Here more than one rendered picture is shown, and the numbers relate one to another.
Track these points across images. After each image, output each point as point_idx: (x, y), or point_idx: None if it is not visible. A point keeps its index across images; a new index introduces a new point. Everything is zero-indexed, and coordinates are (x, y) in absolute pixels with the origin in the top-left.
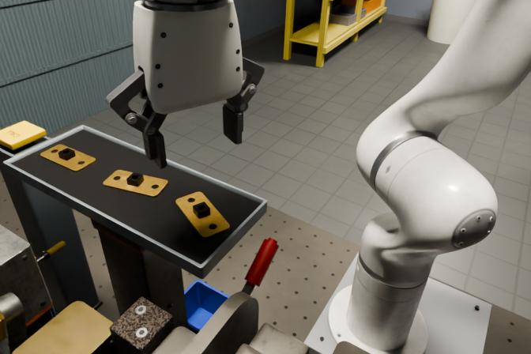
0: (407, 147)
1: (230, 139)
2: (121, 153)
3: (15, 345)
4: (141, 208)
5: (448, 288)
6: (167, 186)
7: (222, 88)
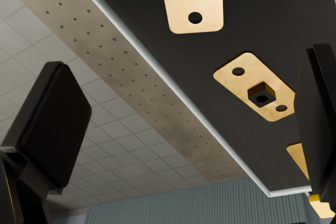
0: None
1: (78, 86)
2: (248, 145)
3: None
4: (283, 36)
5: None
6: (217, 64)
7: None
